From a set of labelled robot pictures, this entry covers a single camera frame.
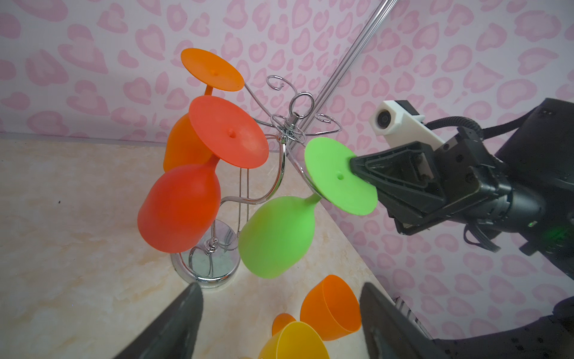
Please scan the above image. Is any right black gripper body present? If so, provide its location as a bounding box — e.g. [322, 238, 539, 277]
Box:
[396, 127, 546, 235]

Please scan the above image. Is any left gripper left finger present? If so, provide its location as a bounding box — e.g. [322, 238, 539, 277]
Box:
[116, 283, 204, 358]

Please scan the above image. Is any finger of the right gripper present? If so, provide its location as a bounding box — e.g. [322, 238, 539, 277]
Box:
[350, 142, 446, 211]

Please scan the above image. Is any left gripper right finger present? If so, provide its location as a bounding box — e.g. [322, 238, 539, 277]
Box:
[360, 283, 447, 358]

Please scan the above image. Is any orange wine glass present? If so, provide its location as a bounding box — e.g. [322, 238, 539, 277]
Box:
[271, 275, 362, 342]
[163, 48, 245, 172]

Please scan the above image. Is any yellow wine glass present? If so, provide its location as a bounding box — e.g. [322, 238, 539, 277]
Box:
[258, 322, 330, 359]

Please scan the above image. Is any green wine glass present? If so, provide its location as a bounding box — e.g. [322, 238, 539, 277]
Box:
[238, 138, 378, 279]

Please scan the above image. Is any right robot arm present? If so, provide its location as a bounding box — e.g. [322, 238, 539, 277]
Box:
[350, 98, 573, 276]

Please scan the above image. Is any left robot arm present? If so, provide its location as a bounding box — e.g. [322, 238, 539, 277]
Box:
[117, 283, 573, 358]

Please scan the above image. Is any chrome wine glass rack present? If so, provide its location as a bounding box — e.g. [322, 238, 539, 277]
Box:
[170, 75, 342, 289]

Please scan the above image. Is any red wine glass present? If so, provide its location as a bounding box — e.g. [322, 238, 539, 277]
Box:
[138, 96, 269, 254]

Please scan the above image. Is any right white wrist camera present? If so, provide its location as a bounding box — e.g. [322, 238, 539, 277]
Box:
[369, 100, 445, 150]

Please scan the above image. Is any right black corrugated cable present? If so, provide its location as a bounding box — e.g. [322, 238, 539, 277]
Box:
[423, 115, 485, 140]

